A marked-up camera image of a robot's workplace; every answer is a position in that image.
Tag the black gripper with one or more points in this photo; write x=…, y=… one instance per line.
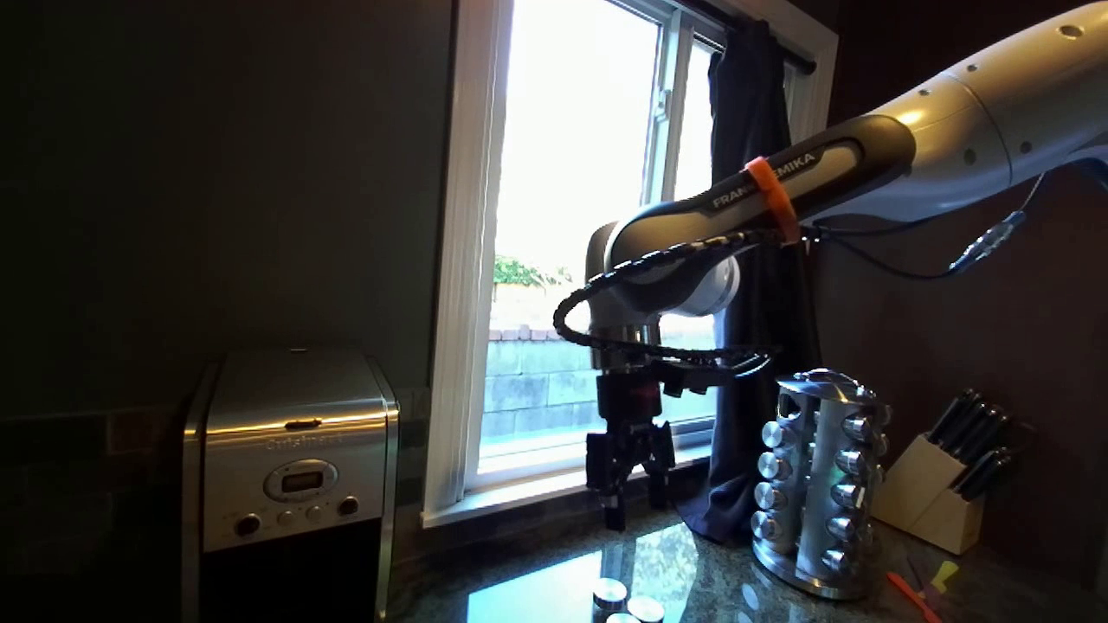
x=629, y=399

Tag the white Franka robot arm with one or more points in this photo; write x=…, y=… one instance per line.
x=992, y=116

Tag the steel revolving spice rack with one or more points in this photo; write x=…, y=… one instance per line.
x=823, y=486

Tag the wooden knife block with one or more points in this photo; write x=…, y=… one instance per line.
x=923, y=508

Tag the white framed window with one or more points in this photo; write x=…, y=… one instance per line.
x=576, y=173

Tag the orange plastic spatula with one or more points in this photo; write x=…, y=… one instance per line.
x=913, y=597

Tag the stainless steel coffee maker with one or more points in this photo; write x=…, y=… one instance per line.
x=299, y=463

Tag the dark window curtain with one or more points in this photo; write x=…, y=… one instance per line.
x=744, y=106

